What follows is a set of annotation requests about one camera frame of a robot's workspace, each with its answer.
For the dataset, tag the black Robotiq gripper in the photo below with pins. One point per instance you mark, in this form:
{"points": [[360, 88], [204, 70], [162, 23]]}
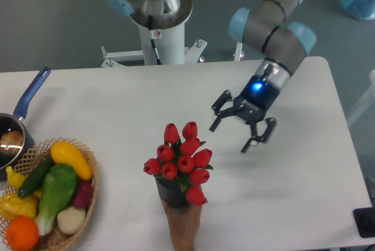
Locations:
{"points": [[251, 106]]}

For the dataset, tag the red tulip bouquet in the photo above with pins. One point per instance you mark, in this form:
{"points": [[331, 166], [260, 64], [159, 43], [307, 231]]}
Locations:
{"points": [[180, 158]]}

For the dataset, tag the dark grey ribbed vase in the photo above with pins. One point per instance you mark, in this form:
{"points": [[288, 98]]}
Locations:
{"points": [[170, 192]]}

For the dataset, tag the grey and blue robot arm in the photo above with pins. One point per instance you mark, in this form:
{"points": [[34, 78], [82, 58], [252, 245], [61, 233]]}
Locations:
{"points": [[161, 25]]}

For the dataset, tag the person's fingertip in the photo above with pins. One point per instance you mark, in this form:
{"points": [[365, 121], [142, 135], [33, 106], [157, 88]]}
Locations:
{"points": [[183, 228]]}

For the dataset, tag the black device at edge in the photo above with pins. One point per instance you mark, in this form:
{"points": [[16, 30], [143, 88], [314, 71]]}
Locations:
{"points": [[364, 218]]}

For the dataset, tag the purple red radish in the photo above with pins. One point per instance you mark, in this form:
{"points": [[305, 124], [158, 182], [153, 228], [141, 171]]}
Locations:
{"points": [[83, 195]]}

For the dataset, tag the yellow squash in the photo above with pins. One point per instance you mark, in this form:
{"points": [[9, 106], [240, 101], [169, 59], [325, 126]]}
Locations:
{"points": [[63, 152]]}

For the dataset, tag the green bok choy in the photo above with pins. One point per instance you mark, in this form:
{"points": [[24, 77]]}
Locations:
{"points": [[57, 190]]}

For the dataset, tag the white garlic bulb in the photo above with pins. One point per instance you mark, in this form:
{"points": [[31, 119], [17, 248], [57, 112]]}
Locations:
{"points": [[71, 219]]}

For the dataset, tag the dark green cucumber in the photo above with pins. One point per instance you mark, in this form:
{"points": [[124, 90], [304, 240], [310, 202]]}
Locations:
{"points": [[35, 179]]}

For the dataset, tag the woven wicker basket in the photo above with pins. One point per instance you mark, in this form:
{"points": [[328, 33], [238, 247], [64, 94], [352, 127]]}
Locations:
{"points": [[56, 239]]}

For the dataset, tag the brown bread in pan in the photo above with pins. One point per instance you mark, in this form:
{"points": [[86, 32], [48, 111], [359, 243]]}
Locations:
{"points": [[11, 143]]}

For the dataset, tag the orange fruit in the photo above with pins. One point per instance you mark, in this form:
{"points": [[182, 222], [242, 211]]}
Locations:
{"points": [[22, 233]]}

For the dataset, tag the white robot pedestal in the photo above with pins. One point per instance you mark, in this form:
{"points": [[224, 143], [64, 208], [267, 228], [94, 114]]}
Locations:
{"points": [[159, 47]]}

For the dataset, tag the blue handled saucepan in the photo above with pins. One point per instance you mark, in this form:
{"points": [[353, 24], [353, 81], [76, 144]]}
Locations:
{"points": [[14, 121]]}

